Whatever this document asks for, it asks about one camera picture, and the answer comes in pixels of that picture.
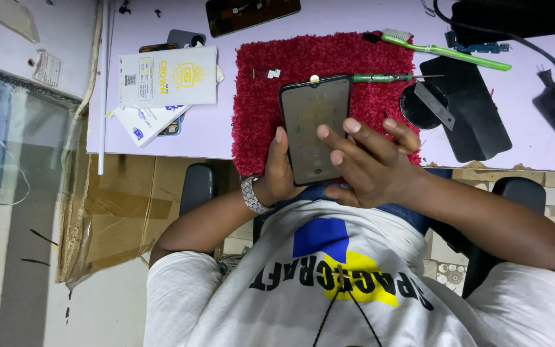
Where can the person's right hand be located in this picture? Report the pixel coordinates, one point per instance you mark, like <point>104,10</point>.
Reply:
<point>374,166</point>

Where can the person's left hand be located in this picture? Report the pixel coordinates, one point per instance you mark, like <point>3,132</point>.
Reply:
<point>277,168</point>

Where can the black smartphone with notch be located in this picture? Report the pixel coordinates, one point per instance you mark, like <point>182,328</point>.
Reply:
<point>313,115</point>

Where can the silver metal wristwatch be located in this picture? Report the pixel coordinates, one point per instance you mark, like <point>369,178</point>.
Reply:
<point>252,195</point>

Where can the person's blue jeans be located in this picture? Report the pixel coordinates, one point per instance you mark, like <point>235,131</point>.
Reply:
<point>402,214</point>

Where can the red shaggy mat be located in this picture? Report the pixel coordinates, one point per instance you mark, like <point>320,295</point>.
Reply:
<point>268,111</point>

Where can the black round disc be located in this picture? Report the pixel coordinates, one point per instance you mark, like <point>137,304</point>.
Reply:
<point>415,113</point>

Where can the black chair armrest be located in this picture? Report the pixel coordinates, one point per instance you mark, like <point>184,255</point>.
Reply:
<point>513,197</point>
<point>198,188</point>

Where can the grey metal scraper blade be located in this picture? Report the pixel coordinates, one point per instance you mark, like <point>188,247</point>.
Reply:
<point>434,103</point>

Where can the small sim tray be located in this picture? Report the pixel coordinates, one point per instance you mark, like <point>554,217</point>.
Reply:
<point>267,73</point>

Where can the small yellow pick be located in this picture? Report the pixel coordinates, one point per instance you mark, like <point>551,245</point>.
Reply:
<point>314,78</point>

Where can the phone under packets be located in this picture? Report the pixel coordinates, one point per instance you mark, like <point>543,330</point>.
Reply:
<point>172,129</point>

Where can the black phone screen panel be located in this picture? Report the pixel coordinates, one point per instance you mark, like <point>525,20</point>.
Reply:
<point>480,115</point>

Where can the small black brush head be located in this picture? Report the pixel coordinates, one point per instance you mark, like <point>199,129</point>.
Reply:
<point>371,37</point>

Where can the person's white printed shirt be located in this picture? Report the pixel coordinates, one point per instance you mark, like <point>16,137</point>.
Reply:
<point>306,299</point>

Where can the green toothbrush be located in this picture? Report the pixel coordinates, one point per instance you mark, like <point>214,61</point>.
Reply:
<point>446,51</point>

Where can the white yellow screen protector packet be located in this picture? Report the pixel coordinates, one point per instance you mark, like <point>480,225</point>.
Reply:
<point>171,77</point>

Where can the white blue screen protector packet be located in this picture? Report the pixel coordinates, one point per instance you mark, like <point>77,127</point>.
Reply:
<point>145,123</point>

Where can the dark smartphone with cracked back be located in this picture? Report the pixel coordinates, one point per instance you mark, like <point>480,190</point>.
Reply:
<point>251,14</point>

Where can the small blue circuit board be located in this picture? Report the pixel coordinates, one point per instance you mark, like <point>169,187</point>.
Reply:
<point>482,47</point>

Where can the dark grey phone case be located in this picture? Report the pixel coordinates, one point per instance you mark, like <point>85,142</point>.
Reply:
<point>183,37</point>

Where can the brown cardboard sheet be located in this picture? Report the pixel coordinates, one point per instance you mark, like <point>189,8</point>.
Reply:
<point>118,212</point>

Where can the metal tweezers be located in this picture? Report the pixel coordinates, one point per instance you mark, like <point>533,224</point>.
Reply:
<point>428,7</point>

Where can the white plastic conduit pipe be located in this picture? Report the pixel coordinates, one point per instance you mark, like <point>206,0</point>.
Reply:
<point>102,86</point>

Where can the black flat device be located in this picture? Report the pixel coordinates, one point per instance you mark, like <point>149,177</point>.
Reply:
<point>508,14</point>

